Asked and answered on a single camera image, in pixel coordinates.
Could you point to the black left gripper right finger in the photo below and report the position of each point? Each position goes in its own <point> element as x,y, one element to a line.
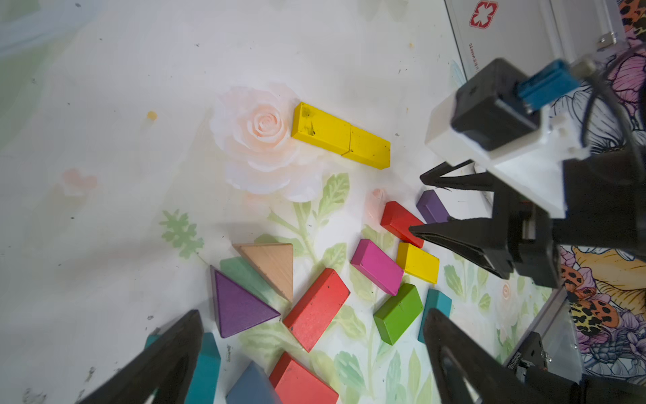
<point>457,361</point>

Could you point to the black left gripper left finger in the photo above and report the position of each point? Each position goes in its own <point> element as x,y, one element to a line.
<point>163,371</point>

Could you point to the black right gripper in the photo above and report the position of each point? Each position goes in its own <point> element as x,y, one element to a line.
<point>518,238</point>

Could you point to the red block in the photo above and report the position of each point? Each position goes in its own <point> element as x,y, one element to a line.
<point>294,384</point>
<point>313,313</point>
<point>398,221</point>

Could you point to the green block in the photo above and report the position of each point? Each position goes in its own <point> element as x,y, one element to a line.
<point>396,315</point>

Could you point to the magenta block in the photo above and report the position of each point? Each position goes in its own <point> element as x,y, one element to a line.
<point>377,266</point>

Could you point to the yellow block long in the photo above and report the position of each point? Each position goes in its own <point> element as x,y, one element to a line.
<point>318,128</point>

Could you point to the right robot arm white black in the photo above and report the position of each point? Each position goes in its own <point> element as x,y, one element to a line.
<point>605,193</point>

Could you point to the teal block upper left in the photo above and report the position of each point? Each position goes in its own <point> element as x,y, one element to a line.
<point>205,377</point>

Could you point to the purple rectangular block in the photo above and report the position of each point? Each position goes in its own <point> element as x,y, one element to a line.
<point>431,208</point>

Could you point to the blue grey triangle block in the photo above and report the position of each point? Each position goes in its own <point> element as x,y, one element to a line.
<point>253,386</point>

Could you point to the purple triangle block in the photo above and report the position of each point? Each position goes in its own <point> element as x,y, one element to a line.
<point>237,309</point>

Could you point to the natural wood triangle block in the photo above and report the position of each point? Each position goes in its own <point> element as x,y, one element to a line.
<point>274,262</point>

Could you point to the silver metal first-aid case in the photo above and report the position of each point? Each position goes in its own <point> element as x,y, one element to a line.
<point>532,33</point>

